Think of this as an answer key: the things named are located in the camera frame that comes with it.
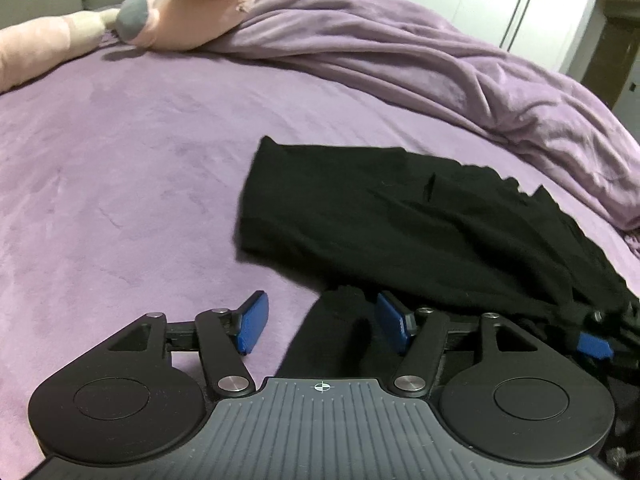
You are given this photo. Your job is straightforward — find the brown wooden door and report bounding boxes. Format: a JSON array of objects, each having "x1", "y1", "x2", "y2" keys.
[{"x1": 581, "y1": 0, "x2": 640, "y2": 112}]

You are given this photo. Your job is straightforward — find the purple crumpled blanket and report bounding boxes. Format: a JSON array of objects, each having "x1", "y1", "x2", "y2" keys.
[{"x1": 202, "y1": 0, "x2": 640, "y2": 232}]

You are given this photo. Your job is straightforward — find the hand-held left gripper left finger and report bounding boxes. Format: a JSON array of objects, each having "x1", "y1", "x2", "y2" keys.
[{"x1": 106, "y1": 290, "x2": 270, "y2": 399}]

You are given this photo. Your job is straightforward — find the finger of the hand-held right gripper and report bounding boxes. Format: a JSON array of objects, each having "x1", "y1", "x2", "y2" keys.
[{"x1": 574, "y1": 309, "x2": 615, "y2": 360}]

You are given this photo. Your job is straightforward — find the purple bed sheet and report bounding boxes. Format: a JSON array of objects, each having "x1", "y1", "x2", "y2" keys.
[{"x1": 0, "y1": 5, "x2": 640, "y2": 463}]

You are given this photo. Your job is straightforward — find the pink plush toy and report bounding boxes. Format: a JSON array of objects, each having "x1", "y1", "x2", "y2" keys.
[{"x1": 0, "y1": 0, "x2": 258, "y2": 94}]

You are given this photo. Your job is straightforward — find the black garment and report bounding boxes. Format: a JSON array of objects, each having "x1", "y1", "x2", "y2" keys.
[{"x1": 235, "y1": 135, "x2": 640, "y2": 381}]

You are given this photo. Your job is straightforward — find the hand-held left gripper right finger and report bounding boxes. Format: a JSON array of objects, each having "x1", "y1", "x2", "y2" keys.
[{"x1": 376, "y1": 291, "x2": 539, "y2": 399}]

